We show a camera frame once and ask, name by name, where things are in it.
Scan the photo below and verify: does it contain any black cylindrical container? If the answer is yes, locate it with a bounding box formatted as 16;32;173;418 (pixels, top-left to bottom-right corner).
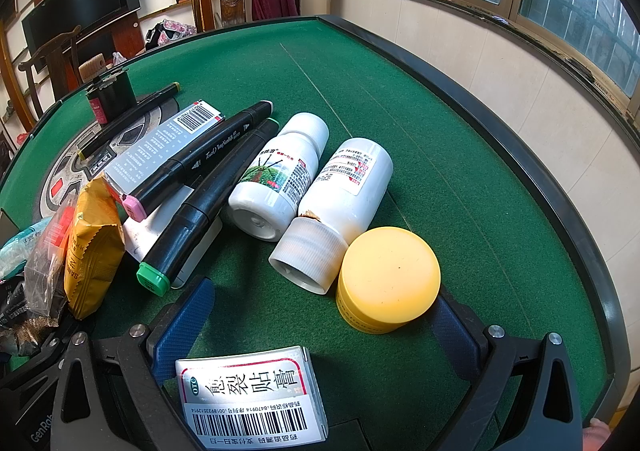
96;71;138;118

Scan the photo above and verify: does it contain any dark foil packet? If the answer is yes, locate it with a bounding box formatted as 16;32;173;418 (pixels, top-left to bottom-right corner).
0;275;68;358

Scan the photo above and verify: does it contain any yellow snack packet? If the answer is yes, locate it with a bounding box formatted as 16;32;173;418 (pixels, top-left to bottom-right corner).
64;177;126;321

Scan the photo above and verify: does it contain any small dark red box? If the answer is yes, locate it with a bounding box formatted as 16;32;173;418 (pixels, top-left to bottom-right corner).
86;86;110;125

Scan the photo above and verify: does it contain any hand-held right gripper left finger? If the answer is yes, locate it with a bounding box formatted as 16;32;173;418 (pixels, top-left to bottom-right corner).
50;277;217;451

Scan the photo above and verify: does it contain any thin black marker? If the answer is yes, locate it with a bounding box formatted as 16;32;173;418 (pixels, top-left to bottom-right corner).
80;81;181;158

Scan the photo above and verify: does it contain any yellow round jar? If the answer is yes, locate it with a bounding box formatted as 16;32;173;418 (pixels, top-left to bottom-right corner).
336;227;442;335

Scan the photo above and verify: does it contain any white bottle green label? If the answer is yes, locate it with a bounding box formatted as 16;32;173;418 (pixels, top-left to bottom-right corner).
228;113;330;243

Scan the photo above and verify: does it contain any plain white box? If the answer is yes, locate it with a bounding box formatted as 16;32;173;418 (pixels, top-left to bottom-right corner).
122;185;223;289

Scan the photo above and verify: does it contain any black marker green cap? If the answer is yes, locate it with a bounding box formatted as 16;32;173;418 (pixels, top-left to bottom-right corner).
136;118;281;296

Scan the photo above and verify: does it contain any teal packet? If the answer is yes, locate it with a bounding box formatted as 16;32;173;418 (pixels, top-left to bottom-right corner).
0;216;53;278

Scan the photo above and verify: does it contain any person's right hand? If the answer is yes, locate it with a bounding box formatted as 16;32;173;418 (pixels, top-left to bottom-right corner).
582;418;614;451

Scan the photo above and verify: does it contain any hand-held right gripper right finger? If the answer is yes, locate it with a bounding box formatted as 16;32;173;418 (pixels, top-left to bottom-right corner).
429;295;587;451

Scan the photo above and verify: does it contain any dark wooden chair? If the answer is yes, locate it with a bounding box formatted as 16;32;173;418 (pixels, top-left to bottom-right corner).
19;25;83;118

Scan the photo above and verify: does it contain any grey barcode box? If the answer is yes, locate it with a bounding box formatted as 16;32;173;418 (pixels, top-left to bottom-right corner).
103;101;226;196

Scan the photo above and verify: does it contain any floral bag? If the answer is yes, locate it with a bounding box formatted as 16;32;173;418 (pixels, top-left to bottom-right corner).
145;18;199;52

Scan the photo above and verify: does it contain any white bottle ribbed cap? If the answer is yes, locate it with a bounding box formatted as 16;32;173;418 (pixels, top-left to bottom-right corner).
269;137;394;295

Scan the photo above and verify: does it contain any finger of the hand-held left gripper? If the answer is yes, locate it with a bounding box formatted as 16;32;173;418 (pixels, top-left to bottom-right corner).
0;333;71;389

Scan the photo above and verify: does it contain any clear plastic bag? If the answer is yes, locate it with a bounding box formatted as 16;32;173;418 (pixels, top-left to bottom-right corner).
24;208;77;318

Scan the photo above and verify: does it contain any black marker pink cap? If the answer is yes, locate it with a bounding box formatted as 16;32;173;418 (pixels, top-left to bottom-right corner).
121;101;274;222

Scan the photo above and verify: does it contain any tan bristle brush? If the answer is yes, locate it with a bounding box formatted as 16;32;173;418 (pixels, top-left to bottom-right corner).
79;57;109;82

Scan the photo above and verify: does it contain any white medicine box red print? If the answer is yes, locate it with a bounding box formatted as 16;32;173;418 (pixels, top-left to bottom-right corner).
175;346;329;450

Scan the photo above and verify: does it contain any round silver table centre panel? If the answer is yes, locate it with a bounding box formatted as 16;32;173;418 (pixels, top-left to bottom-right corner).
32;93;181;227

